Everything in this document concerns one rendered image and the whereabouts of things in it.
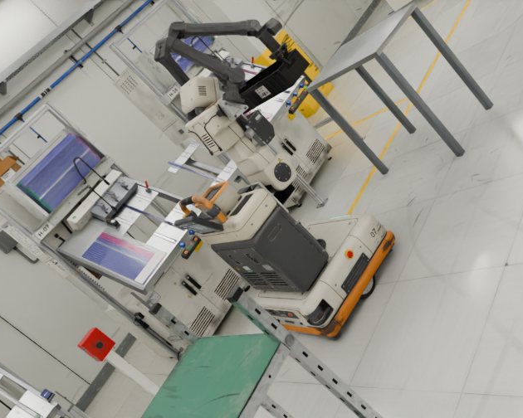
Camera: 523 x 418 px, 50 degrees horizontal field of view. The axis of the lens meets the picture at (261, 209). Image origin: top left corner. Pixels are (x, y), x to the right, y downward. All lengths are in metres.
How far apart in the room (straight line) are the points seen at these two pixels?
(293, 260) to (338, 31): 5.71
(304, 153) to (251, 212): 2.11
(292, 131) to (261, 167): 1.83
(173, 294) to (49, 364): 1.75
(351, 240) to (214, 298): 1.38
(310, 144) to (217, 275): 1.45
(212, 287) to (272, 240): 1.36
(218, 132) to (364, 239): 0.92
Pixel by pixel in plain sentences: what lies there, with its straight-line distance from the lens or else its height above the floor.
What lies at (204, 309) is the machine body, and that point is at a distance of 3.94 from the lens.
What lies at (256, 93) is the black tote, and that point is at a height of 1.08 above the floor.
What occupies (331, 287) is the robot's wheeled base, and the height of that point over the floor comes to 0.22.
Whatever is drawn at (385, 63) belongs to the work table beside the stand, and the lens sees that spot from 3.20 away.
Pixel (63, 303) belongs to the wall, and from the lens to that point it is 5.30.
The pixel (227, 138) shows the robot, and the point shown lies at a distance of 2.87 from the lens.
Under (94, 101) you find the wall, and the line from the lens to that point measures 5.84.
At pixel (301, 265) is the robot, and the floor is 0.40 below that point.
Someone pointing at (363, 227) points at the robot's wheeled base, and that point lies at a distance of 2.95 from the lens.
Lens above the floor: 1.51
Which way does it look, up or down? 17 degrees down
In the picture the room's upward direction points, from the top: 45 degrees counter-clockwise
